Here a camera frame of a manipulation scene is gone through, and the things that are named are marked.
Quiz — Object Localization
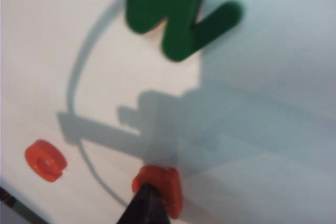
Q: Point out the green w letter magnet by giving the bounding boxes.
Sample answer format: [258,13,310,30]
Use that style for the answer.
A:
[124,0,244,63]

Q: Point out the red c letter magnet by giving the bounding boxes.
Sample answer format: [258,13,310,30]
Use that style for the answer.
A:
[24,139,68,183]

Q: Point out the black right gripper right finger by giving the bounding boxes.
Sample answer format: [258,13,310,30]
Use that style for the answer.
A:
[149,183,171,224]

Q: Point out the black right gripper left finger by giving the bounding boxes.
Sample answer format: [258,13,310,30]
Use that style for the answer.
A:
[117,183,152,224]

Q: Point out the red a letter magnet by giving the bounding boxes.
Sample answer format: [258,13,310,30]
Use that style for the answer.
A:
[131,165,183,220]

